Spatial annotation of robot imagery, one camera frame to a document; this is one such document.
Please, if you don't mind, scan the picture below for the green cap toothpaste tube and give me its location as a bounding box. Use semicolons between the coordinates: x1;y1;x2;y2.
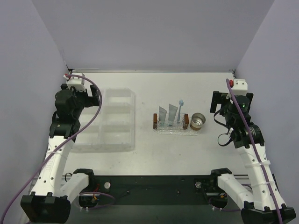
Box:
159;107;167;125

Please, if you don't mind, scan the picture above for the clear plastic organizer box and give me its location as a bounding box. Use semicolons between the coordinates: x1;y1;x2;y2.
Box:
72;88;135;153

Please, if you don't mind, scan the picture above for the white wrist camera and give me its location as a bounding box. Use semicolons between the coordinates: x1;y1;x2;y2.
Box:
64;73;86;92
229;78;248;96

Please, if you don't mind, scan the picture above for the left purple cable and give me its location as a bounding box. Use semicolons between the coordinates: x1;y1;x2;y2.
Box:
3;74;117;224

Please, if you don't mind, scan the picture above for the light blue toothbrush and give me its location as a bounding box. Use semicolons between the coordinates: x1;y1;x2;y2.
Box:
177;100;184;124

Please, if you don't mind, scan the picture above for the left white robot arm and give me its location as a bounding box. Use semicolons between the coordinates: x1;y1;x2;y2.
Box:
21;84;102;224

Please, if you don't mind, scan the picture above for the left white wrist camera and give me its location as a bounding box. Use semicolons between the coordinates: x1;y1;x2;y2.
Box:
64;73;86;92

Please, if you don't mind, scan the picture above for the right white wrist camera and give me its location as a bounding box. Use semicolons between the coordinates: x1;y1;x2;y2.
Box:
229;78;248;96

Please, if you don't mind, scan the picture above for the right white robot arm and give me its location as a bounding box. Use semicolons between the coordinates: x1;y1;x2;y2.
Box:
210;91;296;224

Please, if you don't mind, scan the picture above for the cream metal cup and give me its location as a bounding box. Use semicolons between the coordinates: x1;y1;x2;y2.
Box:
190;113;206;131

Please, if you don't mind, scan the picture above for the white dark-cap toothpaste tube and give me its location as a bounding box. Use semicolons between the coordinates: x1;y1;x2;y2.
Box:
168;104;178;126

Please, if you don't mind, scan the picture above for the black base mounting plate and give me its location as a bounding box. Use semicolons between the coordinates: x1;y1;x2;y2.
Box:
78;175;228;209

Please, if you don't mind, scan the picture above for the purple cable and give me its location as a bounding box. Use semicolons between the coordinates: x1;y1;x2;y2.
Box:
210;78;283;224
3;74;117;224

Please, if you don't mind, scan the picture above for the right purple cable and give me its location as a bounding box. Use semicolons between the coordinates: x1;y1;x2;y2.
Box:
210;78;283;224

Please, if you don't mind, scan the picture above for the clear textured glass tray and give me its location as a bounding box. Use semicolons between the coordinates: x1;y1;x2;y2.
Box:
152;113;202;136

